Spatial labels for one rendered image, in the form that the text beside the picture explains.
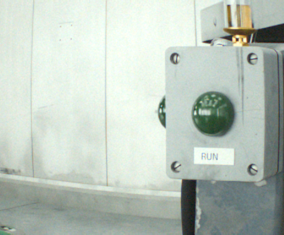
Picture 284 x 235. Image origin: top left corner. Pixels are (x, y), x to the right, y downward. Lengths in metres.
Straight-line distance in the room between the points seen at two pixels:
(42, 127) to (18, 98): 0.49
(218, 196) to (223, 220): 0.02
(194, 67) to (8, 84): 7.13
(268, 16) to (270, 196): 0.26
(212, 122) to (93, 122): 6.40
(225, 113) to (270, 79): 0.04
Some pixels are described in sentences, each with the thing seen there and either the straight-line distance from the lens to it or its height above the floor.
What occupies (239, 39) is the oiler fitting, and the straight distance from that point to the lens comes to 0.53.
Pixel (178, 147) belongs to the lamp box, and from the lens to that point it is 0.46.
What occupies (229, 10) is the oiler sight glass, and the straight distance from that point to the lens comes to 0.52.
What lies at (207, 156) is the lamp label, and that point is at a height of 1.26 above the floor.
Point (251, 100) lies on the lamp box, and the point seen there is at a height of 1.29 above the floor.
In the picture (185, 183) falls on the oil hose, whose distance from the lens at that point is 0.53.
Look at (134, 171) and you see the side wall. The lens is 6.61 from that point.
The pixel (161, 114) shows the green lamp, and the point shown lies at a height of 1.28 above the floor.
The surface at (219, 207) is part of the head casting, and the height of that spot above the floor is 1.21.
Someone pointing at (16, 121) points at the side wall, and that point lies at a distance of 7.49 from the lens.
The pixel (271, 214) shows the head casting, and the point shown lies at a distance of 0.49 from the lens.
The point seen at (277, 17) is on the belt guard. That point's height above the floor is 1.37.
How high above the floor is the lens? 1.31
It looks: 3 degrees down
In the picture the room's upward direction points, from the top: 1 degrees counter-clockwise
